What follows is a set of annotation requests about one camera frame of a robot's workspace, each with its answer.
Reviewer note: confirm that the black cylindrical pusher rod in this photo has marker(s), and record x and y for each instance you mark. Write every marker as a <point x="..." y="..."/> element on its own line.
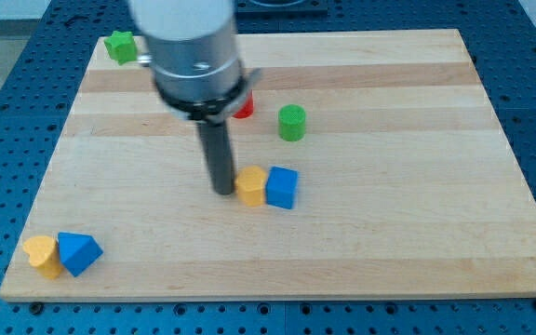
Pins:
<point x="217" y="150"/>

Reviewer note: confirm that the yellow hexagon block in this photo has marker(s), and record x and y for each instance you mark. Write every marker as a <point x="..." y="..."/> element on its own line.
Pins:
<point x="250" y="185"/>

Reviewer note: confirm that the blue cube block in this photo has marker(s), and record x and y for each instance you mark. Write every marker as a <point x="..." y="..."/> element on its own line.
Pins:
<point x="281" y="187"/>

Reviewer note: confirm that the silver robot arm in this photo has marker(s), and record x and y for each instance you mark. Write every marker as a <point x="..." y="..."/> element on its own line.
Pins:
<point x="197" y="70"/>

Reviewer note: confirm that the red block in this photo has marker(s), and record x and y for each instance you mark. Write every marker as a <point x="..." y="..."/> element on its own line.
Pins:
<point x="247" y="109"/>

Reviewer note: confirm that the green cylinder block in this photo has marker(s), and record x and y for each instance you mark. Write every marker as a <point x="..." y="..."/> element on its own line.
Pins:
<point x="291" y="122"/>

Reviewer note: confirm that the green star block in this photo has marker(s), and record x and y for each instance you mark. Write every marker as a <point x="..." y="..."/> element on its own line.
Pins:
<point x="121" y="47"/>

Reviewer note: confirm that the blue triangle block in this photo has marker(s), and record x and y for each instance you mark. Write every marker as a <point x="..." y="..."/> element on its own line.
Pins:
<point x="78" y="251"/>

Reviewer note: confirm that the wooden board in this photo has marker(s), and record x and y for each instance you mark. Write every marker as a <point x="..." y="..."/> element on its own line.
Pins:
<point x="408" y="188"/>

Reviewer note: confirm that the blue perforated table plate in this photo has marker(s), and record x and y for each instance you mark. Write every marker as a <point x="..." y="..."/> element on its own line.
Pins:
<point x="36" y="98"/>

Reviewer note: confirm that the yellow heart block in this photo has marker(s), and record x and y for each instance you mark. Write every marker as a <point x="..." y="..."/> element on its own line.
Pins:
<point x="44" y="256"/>

